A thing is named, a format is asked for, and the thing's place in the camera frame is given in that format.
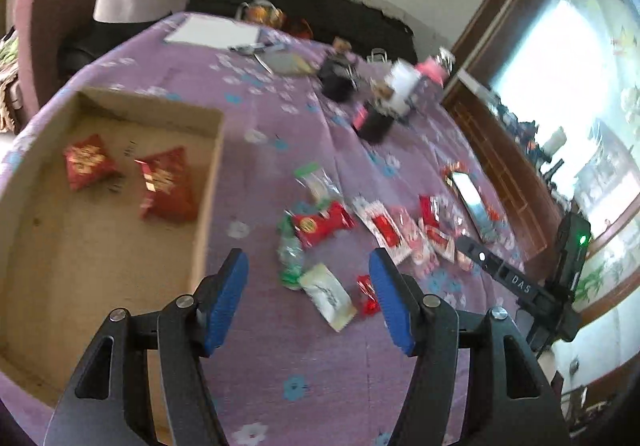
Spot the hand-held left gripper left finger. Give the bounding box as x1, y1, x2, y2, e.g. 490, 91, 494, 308
42, 248, 249, 446

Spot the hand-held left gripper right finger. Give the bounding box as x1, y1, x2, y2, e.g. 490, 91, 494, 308
368, 248, 571, 446

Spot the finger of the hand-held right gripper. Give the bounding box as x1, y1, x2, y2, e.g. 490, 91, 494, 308
456, 235, 539, 300

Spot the pink cartoon snack packet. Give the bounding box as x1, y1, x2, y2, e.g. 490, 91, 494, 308
392, 208, 433, 274

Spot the cardboard box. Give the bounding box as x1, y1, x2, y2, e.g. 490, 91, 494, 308
0, 87, 226, 444

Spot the small red candy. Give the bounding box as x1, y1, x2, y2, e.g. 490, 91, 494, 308
356, 274, 382, 317

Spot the red gold envelope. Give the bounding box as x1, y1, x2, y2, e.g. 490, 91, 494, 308
440, 163, 508, 247

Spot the white green snack packet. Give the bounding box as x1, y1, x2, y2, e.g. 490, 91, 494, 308
298, 263, 358, 332

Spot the black smartphone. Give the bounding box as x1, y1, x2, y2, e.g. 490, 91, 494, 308
452, 171, 498, 242

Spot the green candy packet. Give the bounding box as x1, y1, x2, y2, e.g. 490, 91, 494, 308
277, 213, 307, 287

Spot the small red white packet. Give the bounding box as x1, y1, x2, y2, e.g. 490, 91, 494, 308
419, 195, 442, 232

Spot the purple floral tablecloth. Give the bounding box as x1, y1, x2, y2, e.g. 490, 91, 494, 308
0, 11, 566, 446

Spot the brown wooden partition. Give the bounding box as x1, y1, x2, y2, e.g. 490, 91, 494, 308
440, 0, 568, 267

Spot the red gold snack packet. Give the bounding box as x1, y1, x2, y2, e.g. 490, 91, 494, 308
63, 134, 121, 192
135, 147, 199, 223

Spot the clear packet with green top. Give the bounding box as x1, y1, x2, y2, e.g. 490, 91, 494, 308
294, 165, 346, 204

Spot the black container with red label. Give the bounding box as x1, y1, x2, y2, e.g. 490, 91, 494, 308
352, 101, 396, 145

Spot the white box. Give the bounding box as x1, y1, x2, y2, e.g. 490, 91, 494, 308
387, 61, 422, 117

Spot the pink sleeved bottle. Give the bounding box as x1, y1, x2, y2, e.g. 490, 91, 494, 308
417, 48, 457, 87

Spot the grey green booklet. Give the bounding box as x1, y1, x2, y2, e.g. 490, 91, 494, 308
260, 48, 317, 77

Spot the white paper sheet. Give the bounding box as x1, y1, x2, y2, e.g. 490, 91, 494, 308
164, 15, 263, 49

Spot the black sofa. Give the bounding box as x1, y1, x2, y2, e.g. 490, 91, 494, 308
187, 0, 418, 64

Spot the orange bag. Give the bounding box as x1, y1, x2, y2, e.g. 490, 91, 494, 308
236, 0, 286, 27

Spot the patterned cloth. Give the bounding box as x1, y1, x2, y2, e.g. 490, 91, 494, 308
0, 33, 23, 134

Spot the maroon chair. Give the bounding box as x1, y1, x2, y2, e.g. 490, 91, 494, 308
14, 0, 108, 112

